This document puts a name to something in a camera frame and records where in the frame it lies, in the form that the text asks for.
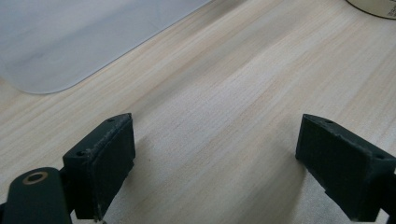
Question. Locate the white round container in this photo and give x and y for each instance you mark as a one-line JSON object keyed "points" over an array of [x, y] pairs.
{"points": [[375, 6]]}

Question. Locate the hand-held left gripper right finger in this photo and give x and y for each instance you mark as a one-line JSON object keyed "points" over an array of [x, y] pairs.
{"points": [[342, 165]]}

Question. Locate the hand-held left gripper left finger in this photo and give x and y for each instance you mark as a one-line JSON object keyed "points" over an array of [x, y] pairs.
{"points": [[99, 161]]}

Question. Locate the translucent white plastic mat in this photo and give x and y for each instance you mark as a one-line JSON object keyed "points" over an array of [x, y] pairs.
{"points": [[71, 40]]}

